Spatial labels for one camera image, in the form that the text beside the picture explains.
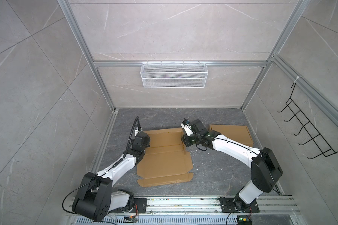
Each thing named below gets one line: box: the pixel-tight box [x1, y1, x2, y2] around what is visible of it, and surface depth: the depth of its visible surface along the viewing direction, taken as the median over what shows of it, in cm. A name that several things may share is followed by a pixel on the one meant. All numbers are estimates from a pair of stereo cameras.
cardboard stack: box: [137, 127, 194, 188], surface depth 88 cm
